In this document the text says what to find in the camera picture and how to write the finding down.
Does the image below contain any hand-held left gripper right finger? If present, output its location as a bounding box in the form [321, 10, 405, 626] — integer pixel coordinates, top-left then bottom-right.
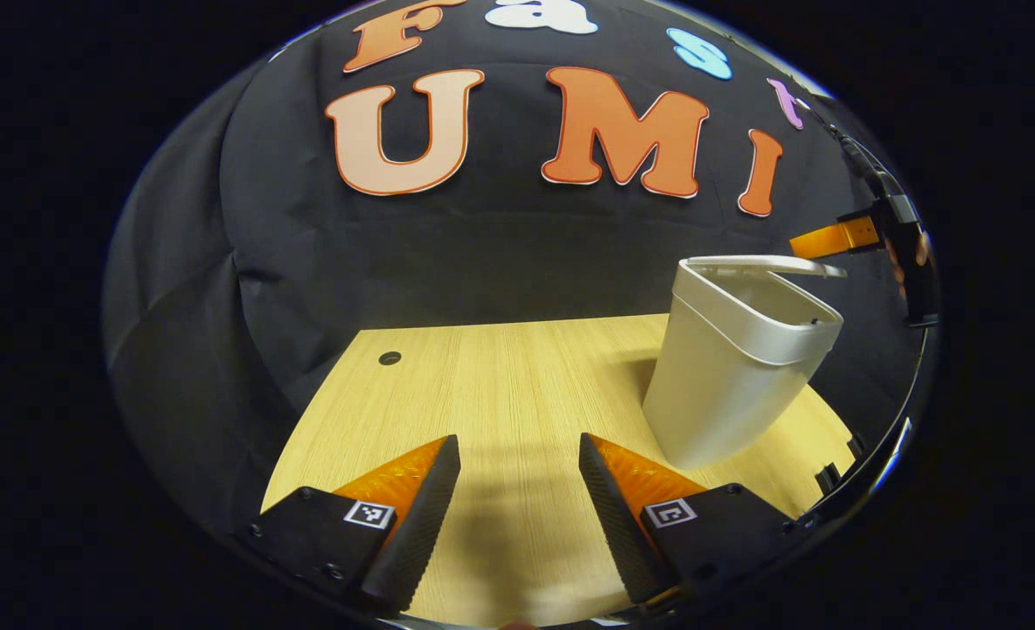
[578, 432, 811, 609]

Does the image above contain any black backdrop cloth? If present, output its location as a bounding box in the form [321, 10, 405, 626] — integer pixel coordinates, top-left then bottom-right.
[101, 0, 929, 535]

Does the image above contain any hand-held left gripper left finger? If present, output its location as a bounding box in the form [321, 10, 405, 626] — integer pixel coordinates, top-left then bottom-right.
[246, 434, 463, 615]

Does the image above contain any white desktop garbage bin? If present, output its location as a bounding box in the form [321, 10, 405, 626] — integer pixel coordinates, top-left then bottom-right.
[641, 255, 849, 472]

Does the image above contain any wooden desktop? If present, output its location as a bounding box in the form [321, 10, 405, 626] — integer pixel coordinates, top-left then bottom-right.
[259, 313, 859, 629]

